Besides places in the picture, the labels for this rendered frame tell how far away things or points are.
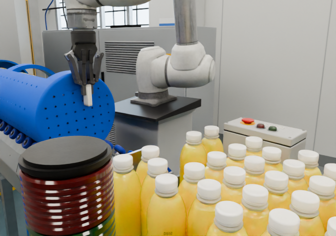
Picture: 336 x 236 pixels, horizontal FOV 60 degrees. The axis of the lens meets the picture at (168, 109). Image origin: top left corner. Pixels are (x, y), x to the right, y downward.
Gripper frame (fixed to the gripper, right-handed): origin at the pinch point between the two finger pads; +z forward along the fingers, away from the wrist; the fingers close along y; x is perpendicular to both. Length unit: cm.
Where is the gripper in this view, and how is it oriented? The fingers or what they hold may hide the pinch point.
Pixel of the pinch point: (87, 94)
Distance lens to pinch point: 98.5
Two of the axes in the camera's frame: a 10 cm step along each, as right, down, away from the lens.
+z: 0.0, 9.7, 2.3
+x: -7.0, -1.6, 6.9
